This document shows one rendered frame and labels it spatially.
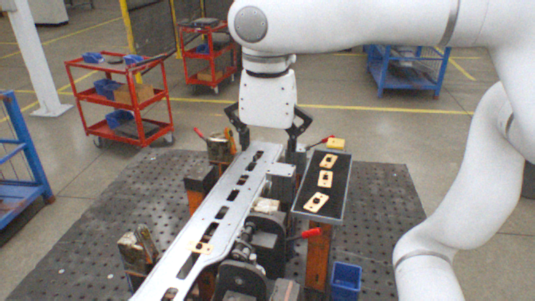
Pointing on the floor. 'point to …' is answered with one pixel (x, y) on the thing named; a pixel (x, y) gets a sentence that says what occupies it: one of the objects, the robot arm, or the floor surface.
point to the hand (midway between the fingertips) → (267, 146)
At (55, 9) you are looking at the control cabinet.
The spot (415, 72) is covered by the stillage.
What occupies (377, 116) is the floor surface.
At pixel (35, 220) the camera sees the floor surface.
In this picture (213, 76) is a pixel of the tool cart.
